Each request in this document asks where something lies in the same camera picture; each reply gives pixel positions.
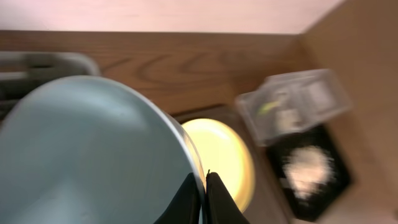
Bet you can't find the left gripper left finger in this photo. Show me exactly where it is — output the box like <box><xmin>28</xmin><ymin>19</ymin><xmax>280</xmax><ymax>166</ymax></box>
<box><xmin>154</xmin><ymin>173</ymin><xmax>201</xmax><ymax>224</ymax></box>

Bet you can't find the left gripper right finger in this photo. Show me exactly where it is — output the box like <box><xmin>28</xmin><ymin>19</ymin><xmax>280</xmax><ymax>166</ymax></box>
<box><xmin>206</xmin><ymin>171</ymin><xmax>249</xmax><ymax>224</ymax></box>

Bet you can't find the yellow plate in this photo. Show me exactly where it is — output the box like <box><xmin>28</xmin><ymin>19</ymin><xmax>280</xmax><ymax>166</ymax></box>
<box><xmin>182</xmin><ymin>118</ymin><xmax>255</xmax><ymax>212</ymax></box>

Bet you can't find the orange green snack wrapper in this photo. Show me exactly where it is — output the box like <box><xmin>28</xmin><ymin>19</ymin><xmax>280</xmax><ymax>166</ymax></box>
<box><xmin>256</xmin><ymin>101</ymin><xmax>282</xmax><ymax>115</ymax></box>

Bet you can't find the light blue bowl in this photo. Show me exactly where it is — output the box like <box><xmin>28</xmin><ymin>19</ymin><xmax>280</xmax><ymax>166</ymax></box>
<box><xmin>1</xmin><ymin>76</ymin><xmax>205</xmax><ymax>223</ymax></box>

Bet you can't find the black waste tray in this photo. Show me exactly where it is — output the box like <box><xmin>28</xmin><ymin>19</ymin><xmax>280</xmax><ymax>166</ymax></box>
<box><xmin>265</xmin><ymin>124</ymin><xmax>353</xmax><ymax>222</ymax></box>

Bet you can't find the spilled rice food waste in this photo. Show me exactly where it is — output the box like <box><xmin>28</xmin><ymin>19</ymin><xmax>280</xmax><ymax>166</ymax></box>
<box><xmin>282</xmin><ymin>146</ymin><xmax>335</xmax><ymax>200</ymax></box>

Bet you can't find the dark brown serving tray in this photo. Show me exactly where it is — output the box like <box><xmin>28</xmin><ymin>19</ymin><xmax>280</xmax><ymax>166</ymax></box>
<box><xmin>172</xmin><ymin>105</ymin><xmax>293</xmax><ymax>224</ymax></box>

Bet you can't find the crumpled white tissue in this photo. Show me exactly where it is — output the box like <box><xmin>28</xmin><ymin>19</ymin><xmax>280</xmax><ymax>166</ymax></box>
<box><xmin>276</xmin><ymin>109</ymin><xmax>302</xmax><ymax>133</ymax></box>

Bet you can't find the clear plastic bin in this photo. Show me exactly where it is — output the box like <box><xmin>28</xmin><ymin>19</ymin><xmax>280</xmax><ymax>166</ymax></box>
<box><xmin>236</xmin><ymin>69</ymin><xmax>351</xmax><ymax>146</ymax></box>

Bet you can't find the grey plastic dish rack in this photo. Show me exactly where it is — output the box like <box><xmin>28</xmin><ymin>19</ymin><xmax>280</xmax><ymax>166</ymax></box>
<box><xmin>1</xmin><ymin>51</ymin><xmax>101</xmax><ymax>119</ymax></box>

